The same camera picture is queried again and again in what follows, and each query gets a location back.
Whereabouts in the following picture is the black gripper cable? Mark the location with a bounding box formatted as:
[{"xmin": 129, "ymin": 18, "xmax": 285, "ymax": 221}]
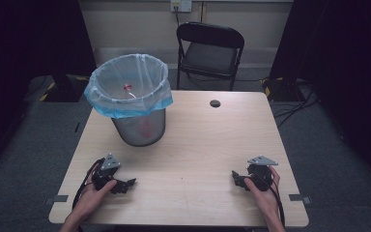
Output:
[
  {"xmin": 265, "ymin": 178, "xmax": 287, "ymax": 228},
  {"xmin": 71, "ymin": 157, "xmax": 106, "ymax": 211}
]

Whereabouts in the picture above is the grey mesh trash bin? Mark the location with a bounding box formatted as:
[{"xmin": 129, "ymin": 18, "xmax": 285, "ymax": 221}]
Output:
[{"xmin": 110, "ymin": 107, "xmax": 167, "ymax": 148}]

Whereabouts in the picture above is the person's left hand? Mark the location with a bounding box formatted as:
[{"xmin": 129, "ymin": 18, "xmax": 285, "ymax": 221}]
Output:
[{"xmin": 76, "ymin": 170, "xmax": 119, "ymax": 220}]

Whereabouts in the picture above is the bundle of black floor cables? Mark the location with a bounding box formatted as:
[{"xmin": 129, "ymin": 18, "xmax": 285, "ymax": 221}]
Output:
[{"xmin": 269, "ymin": 78, "xmax": 321, "ymax": 129}]

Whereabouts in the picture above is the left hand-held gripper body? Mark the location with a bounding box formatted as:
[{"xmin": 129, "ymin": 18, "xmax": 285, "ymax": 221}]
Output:
[{"xmin": 91, "ymin": 153, "xmax": 122, "ymax": 191}]

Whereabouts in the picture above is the black curtain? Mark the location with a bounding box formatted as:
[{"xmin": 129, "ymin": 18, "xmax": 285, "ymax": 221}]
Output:
[
  {"xmin": 0, "ymin": 0, "xmax": 97, "ymax": 173},
  {"xmin": 270, "ymin": 0, "xmax": 371, "ymax": 191}
]

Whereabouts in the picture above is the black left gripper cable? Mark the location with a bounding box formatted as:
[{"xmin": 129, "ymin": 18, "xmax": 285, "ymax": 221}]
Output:
[{"xmin": 71, "ymin": 157, "xmax": 106, "ymax": 211}]

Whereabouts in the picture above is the grey tape strip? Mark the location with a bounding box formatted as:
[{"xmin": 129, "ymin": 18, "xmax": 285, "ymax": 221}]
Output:
[
  {"xmin": 43, "ymin": 194, "xmax": 70, "ymax": 206},
  {"xmin": 288, "ymin": 193, "xmax": 312, "ymax": 205}
]

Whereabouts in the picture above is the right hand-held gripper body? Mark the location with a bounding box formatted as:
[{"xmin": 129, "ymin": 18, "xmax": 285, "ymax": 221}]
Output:
[{"xmin": 246, "ymin": 155, "xmax": 279, "ymax": 192}]

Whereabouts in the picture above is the clear blue bin bag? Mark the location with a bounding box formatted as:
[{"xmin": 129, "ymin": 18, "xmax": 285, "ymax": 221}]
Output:
[{"xmin": 83, "ymin": 53, "xmax": 175, "ymax": 120}]

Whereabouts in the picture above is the clear red-label plastic bottle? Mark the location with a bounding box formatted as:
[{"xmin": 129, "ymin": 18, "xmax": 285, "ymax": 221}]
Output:
[{"xmin": 123, "ymin": 83, "xmax": 155, "ymax": 140}]

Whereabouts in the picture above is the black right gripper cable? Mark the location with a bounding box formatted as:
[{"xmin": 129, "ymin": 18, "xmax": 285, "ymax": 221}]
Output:
[{"xmin": 265, "ymin": 178, "xmax": 287, "ymax": 228}]

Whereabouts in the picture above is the person's right hand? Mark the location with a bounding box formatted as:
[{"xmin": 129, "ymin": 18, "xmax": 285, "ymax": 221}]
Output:
[{"xmin": 243, "ymin": 165, "xmax": 282, "ymax": 221}]

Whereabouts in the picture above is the white wall socket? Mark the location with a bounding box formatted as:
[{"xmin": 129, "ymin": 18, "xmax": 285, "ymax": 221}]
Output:
[{"xmin": 170, "ymin": 0, "xmax": 193, "ymax": 14}]

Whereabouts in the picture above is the black stand base striped tape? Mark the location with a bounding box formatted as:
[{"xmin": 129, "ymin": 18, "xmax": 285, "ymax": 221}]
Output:
[
  {"xmin": 260, "ymin": 76, "xmax": 300, "ymax": 103},
  {"xmin": 39, "ymin": 72, "xmax": 90, "ymax": 103}
]

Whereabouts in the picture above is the black socket power cord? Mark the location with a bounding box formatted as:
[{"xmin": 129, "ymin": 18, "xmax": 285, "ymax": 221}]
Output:
[{"xmin": 173, "ymin": 5, "xmax": 182, "ymax": 28}]

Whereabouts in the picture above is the black folding chair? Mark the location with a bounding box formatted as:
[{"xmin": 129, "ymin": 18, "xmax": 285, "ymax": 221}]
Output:
[{"xmin": 175, "ymin": 21, "xmax": 245, "ymax": 92}]

